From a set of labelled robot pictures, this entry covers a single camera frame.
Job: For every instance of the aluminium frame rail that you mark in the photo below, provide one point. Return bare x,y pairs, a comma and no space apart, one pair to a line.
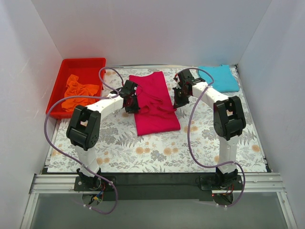
251,182

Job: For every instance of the folded cyan t shirt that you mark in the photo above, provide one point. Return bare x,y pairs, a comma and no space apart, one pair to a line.
224,80

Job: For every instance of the magenta t shirt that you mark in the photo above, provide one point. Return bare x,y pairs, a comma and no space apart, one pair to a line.
156,114

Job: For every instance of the orange t shirt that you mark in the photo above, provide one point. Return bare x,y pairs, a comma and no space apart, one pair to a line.
81,95

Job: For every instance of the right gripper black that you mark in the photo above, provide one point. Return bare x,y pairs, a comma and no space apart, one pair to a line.
179,98

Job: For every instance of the red plastic bin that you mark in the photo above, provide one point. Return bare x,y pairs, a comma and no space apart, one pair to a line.
87,69

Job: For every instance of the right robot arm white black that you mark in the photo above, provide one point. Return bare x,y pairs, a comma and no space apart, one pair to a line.
228,121

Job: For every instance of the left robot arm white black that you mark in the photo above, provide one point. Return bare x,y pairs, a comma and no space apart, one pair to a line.
84,128

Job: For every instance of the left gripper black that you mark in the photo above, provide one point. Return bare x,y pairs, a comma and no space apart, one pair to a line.
133,105

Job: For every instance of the floral patterned table mat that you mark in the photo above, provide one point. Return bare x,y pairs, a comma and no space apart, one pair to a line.
119,149

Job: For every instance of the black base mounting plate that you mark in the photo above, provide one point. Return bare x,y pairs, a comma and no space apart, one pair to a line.
157,186

